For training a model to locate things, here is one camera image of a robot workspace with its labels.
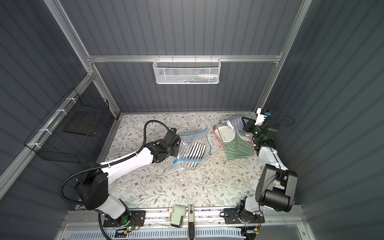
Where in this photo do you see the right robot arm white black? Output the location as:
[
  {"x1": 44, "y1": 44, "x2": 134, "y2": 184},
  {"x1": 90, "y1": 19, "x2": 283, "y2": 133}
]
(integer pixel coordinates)
[{"x1": 238, "y1": 115, "x2": 298, "y2": 221}]

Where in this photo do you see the black striped folded garment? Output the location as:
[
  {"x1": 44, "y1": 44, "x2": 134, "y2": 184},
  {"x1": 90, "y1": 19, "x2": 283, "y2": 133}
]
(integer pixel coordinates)
[{"x1": 179, "y1": 141, "x2": 207, "y2": 169}]

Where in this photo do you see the clear vacuum bag blue zipper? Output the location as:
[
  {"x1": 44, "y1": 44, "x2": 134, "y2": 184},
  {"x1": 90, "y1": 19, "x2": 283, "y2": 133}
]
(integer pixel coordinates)
[{"x1": 131, "y1": 121, "x2": 213, "y2": 171}]

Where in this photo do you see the pale green box on rail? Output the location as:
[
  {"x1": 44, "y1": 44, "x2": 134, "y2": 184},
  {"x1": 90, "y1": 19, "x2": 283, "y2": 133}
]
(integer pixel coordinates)
[{"x1": 169, "y1": 205, "x2": 187, "y2": 228}]

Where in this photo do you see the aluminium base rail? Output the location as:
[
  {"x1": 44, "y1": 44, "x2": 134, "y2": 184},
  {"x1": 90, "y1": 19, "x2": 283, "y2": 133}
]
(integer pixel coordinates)
[{"x1": 55, "y1": 205, "x2": 315, "y2": 240}]

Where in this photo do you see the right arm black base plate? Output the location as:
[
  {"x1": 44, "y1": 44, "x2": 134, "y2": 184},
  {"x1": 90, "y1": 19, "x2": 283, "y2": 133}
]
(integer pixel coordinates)
[{"x1": 221, "y1": 207, "x2": 265, "y2": 225}]

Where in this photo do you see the white wire wall basket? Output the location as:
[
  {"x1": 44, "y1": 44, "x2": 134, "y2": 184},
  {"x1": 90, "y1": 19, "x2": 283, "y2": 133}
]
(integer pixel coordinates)
[{"x1": 153, "y1": 59, "x2": 222, "y2": 85}]

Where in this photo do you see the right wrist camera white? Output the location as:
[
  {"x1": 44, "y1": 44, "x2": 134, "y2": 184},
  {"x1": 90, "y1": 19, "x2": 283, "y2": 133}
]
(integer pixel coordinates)
[{"x1": 255, "y1": 108, "x2": 271, "y2": 126}]

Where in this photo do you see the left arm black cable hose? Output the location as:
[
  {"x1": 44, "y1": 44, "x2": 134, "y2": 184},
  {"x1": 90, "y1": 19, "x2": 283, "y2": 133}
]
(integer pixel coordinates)
[{"x1": 58, "y1": 119, "x2": 172, "y2": 206}]

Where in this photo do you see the green striped garment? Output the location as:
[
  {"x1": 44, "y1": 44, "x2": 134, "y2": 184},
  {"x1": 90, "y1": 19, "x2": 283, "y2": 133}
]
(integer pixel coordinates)
[{"x1": 221, "y1": 127, "x2": 255, "y2": 161}]

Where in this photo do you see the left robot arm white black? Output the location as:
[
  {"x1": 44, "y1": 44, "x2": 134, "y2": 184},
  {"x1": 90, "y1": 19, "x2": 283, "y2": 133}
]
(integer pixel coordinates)
[{"x1": 76, "y1": 128, "x2": 181, "y2": 220}]

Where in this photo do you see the white glue bottle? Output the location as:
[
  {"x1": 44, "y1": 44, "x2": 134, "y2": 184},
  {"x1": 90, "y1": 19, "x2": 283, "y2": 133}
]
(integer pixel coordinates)
[{"x1": 197, "y1": 74, "x2": 219, "y2": 81}]

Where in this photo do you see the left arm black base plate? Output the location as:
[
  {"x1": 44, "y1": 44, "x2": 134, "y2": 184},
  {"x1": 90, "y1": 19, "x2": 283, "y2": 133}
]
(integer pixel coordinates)
[{"x1": 102, "y1": 211, "x2": 146, "y2": 229}]

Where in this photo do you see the black handle on rail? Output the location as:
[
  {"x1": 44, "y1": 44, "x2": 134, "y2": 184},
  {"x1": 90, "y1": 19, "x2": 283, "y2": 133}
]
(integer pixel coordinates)
[{"x1": 188, "y1": 205, "x2": 196, "y2": 240}]

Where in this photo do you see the black wire wall basket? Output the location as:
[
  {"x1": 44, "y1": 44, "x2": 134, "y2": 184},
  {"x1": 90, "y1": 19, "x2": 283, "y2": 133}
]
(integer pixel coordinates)
[{"x1": 25, "y1": 91, "x2": 111, "y2": 164}]

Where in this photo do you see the navy striped garment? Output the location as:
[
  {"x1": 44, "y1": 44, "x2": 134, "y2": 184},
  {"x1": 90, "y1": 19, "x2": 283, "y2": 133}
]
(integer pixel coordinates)
[{"x1": 225, "y1": 116, "x2": 253, "y2": 131}]

